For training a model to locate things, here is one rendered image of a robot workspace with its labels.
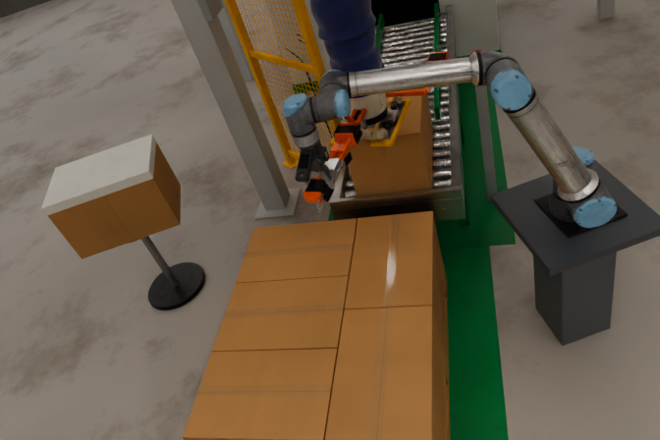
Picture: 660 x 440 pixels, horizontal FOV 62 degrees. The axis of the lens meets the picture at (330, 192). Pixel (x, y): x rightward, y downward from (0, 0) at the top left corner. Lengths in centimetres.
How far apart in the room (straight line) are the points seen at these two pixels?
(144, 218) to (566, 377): 231
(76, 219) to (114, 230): 21
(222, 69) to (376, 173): 118
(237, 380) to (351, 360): 50
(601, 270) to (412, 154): 100
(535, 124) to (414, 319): 99
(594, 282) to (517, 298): 56
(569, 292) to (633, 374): 49
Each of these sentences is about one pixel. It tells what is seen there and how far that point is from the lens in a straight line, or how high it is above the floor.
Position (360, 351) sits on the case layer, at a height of 54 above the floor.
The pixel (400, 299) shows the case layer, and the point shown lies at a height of 54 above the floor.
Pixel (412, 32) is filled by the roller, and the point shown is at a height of 52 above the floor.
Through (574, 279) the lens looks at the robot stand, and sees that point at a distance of 264.
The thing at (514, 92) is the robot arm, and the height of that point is 151.
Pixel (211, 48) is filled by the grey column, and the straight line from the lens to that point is 343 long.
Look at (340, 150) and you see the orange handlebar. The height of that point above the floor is 127.
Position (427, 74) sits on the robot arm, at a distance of 194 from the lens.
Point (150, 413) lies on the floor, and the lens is 338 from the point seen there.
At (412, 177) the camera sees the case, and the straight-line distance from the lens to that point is 290.
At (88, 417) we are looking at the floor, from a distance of 360.
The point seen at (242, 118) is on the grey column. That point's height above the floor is 81.
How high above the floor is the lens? 248
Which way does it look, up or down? 38 degrees down
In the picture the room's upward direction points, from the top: 19 degrees counter-clockwise
